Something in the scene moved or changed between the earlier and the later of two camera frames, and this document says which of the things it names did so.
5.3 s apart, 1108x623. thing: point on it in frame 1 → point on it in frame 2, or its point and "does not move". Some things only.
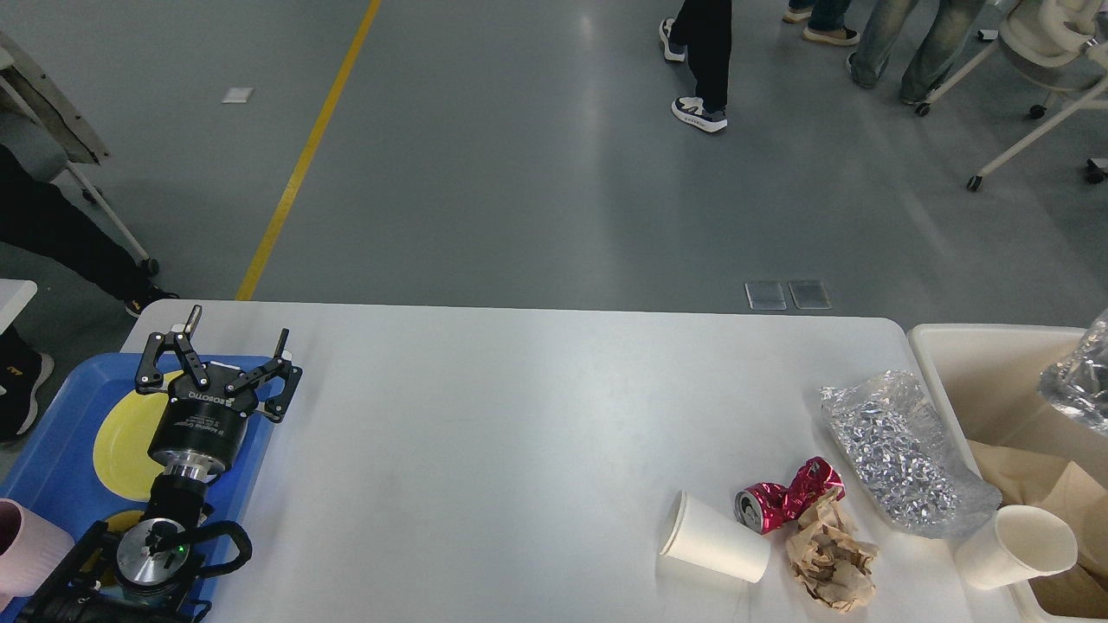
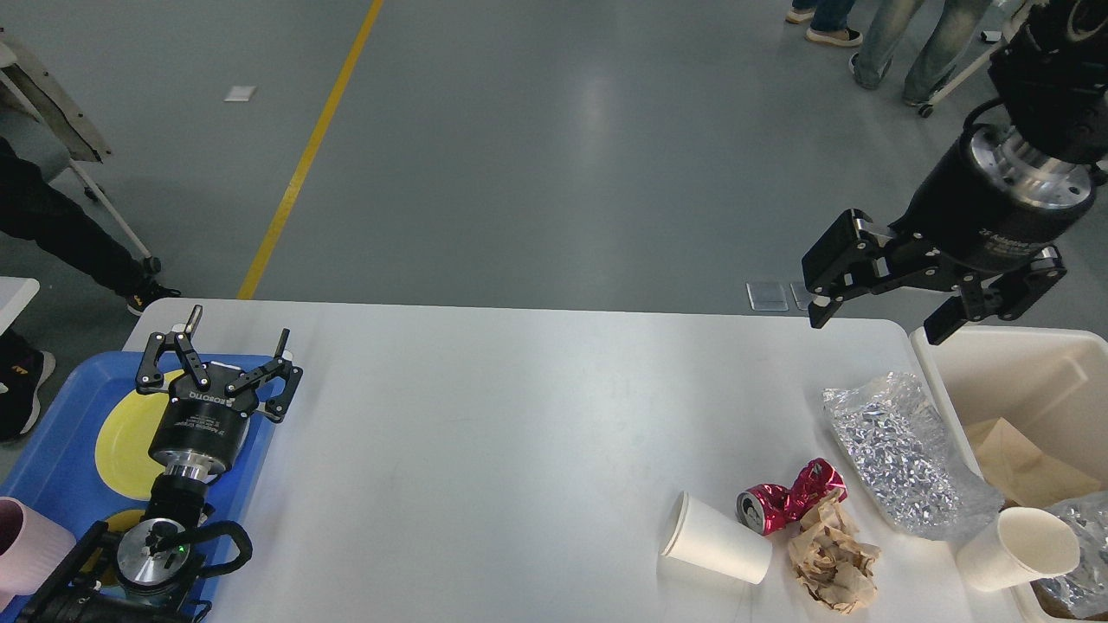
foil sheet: x=893 y=432 does not move
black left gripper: x=199 y=430 does not move
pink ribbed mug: x=31 y=548 does not move
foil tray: x=1079 y=383 → x=1085 y=589
